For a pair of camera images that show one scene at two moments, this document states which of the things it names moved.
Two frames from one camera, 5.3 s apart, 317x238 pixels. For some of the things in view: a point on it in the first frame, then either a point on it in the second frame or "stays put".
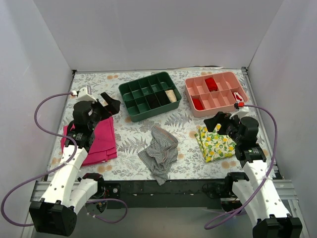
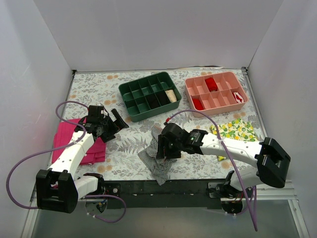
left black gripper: x=102 y=109 to x=112 y=125
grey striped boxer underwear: x=161 y=154 stays put
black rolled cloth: x=163 y=97 stays put
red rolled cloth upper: x=211 y=84 stays put
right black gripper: x=223 y=124 to x=167 y=148
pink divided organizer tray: x=214 y=93 stays put
